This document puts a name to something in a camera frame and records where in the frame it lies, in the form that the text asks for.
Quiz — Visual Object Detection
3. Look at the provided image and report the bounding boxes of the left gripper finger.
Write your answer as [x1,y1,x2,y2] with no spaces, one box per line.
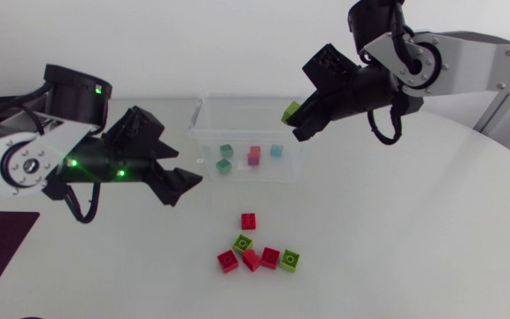
[143,160,205,207]
[150,139,181,161]

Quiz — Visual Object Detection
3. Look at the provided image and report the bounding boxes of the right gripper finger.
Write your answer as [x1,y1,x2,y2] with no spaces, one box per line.
[292,115,328,144]
[286,91,323,128]

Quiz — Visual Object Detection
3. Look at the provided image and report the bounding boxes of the clear plastic container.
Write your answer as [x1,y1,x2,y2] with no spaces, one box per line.
[187,92,310,184]

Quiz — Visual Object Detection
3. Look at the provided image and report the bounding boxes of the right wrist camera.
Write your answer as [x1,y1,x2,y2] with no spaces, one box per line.
[302,43,361,93]

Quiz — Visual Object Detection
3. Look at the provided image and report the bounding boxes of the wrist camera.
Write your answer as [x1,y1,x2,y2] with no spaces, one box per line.
[302,43,361,93]
[102,105,166,150]

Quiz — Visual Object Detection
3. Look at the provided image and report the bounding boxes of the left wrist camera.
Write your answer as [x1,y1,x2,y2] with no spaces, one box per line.
[102,105,166,150]

